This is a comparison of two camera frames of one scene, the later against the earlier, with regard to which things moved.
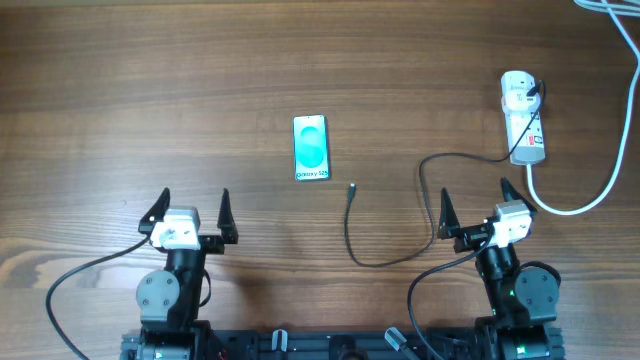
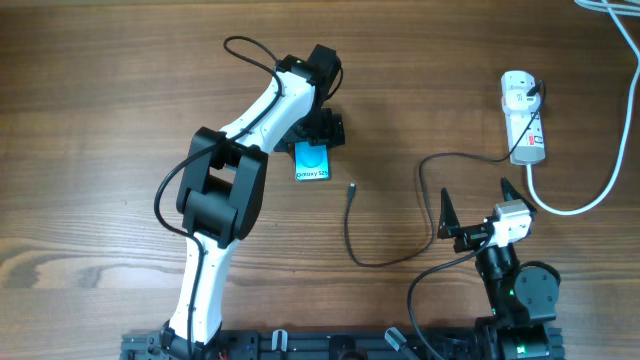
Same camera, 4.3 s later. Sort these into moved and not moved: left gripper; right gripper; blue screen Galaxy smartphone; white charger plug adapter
Moved: left gripper
Not moved: right gripper; blue screen Galaxy smartphone; white charger plug adapter
